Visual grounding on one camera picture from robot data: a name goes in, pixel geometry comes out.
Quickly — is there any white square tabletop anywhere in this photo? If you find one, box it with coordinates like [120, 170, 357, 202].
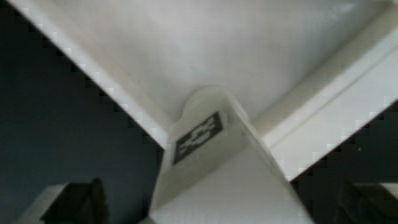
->
[5, 0, 398, 143]

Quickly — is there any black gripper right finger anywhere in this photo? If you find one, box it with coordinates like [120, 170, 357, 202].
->
[334, 182, 398, 224]

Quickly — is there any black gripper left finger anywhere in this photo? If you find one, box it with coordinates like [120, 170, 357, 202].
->
[10, 178, 110, 224]

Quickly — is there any white table leg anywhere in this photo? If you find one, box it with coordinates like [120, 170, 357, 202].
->
[138, 87, 314, 224]

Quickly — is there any white front fence wall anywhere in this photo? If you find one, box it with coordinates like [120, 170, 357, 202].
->
[261, 46, 398, 180]

